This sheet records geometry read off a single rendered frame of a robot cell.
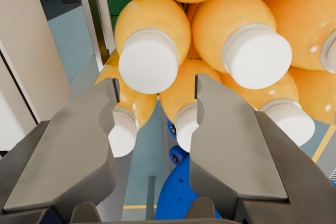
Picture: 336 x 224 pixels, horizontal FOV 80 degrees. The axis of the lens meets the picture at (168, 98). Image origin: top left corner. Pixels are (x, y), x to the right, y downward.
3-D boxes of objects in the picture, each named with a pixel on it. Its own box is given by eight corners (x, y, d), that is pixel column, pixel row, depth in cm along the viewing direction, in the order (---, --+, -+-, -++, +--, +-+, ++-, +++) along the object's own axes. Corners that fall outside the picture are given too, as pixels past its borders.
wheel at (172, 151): (182, 174, 39) (190, 169, 40) (182, 159, 36) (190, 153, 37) (167, 160, 42) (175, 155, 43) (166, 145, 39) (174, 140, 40)
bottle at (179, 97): (198, 71, 36) (224, 152, 20) (159, 67, 35) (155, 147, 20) (207, 31, 32) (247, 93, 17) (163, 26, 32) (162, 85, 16)
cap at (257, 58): (213, 47, 15) (219, 56, 13) (265, 13, 13) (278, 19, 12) (237, 85, 16) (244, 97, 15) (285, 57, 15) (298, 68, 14)
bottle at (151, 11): (159, -29, 28) (151, -21, 12) (190, 13, 31) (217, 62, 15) (123, 8, 30) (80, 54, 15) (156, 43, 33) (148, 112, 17)
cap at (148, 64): (151, 18, 13) (149, 24, 12) (187, 59, 15) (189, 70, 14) (112, 55, 15) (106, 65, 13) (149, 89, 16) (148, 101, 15)
